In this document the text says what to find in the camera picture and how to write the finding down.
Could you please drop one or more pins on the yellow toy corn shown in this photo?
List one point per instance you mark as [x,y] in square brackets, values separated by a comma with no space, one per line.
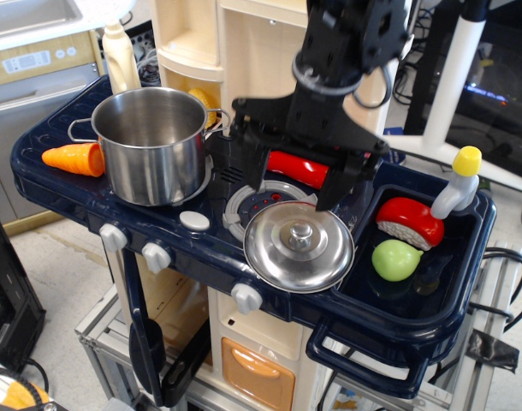
[203,97]

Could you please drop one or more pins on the navy toy kitchen counter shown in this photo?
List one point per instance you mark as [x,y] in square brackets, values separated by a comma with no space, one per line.
[389,321]

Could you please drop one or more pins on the grey stove knob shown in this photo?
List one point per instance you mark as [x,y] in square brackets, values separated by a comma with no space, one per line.
[247,298]
[156,257]
[113,238]

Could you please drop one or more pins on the red toy chili pepper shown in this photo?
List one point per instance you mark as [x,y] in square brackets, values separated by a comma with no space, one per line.
[306,171]

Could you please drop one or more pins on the red toy sushi piece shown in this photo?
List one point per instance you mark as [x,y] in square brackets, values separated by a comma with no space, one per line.
[410,221]

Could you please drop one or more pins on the stainless steel pot lid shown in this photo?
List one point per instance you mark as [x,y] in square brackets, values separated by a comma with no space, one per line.
[295,248]

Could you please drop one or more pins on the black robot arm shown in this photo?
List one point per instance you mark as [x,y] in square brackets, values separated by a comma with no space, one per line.
[344,41]

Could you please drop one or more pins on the orange toy carrot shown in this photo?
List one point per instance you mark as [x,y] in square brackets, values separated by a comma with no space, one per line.
[86,159]

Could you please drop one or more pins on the grey toy stove burner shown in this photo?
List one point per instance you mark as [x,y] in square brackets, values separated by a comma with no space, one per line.
[246,203]

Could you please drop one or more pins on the grey stove knob right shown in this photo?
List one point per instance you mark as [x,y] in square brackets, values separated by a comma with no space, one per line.
[247,298]

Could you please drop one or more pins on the grey toy faucet yellow cap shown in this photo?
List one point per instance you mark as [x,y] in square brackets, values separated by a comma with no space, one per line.
[462,184]

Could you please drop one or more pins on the grey oval button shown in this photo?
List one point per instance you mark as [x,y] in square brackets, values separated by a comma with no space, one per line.
[194,221]

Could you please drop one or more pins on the white stand frame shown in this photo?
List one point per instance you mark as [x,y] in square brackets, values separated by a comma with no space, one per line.
[468,90]

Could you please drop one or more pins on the cream toy kitchen cabinet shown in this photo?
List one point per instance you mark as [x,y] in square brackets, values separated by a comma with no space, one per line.
[245,49]

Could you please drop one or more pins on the green toy pear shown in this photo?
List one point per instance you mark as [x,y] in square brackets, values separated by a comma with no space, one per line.
[395,260]

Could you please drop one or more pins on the orange toy oven drawer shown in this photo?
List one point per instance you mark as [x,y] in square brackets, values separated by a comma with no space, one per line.
[263,380]

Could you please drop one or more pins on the grey stove knob middle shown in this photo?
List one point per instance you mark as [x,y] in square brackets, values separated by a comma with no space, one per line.
[156,257]

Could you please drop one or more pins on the grey stove knob left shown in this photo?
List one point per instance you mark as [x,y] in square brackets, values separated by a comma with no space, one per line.
[113,238]

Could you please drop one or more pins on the yellow object bottom left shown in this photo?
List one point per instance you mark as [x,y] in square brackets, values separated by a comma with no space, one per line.
[18,397]

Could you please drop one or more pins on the cream toy bottle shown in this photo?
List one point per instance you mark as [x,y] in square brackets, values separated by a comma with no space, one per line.
[119,57]

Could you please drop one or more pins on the black computer case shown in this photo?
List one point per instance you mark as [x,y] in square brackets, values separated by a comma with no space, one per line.
[21,314]

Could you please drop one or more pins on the grey appliance with display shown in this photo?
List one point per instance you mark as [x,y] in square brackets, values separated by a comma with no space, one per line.
[37,76]

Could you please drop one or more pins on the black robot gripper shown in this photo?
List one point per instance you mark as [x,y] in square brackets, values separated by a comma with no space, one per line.
[311,126]

